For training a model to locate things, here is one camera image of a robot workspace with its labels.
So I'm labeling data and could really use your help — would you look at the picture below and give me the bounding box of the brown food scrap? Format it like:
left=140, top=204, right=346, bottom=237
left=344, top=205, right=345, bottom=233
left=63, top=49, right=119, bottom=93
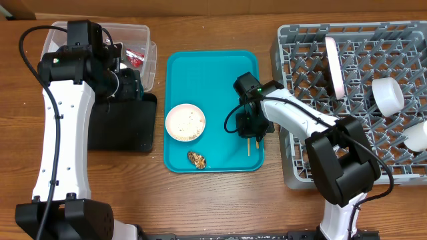
left=187, top=151, right=207, bottom=169

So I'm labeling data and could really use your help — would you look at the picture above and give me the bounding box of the clear plastic bin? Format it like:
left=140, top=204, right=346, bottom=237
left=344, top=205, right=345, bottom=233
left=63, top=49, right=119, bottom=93
left=39, top=21, right=157, bottom=93

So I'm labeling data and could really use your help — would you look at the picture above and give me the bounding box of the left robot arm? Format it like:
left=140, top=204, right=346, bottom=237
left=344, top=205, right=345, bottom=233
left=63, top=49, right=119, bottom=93
left=15, top=43, right=143, bottom=239

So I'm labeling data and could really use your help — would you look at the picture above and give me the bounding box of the red silver wrapper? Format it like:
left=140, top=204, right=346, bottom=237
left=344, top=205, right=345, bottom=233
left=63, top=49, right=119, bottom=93
left=125, top=49, right=145, bottom=67

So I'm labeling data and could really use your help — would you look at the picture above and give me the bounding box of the pink bowl with crumbs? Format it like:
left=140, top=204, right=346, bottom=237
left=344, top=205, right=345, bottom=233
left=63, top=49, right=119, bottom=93
left=165, top=103, right=206, bottom=142

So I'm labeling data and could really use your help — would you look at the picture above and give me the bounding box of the teal plastic tray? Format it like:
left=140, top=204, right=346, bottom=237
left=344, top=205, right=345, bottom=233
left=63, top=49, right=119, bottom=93
left=163, top=50, right=265, bottom=173

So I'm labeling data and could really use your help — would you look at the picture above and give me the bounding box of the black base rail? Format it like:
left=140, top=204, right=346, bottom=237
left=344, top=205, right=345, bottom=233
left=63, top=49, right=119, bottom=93
left=136, top=226, right=381, bottom=240

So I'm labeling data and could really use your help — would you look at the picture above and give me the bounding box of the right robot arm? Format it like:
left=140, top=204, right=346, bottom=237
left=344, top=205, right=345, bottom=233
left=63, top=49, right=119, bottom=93
left=234, top=74, right=381, bottom=239

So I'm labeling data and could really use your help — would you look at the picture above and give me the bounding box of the black tray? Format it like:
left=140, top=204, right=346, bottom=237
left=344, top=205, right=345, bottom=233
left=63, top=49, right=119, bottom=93
left=88, top=93, right=157, bottom=152

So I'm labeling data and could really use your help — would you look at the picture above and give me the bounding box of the grey-blue bowl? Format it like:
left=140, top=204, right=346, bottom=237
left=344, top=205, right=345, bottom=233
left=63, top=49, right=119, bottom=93
left=372, top=77, right=404, bottom=117

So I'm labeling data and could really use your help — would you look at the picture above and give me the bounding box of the white cup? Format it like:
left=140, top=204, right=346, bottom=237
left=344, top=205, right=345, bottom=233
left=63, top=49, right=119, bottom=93
left=402, top=121, right=427, bottom=152

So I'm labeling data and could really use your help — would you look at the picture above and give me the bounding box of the grey dishwasher rack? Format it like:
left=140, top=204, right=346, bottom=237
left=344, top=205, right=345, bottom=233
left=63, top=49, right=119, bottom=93
left=270, top=21, right=426, bottom=186

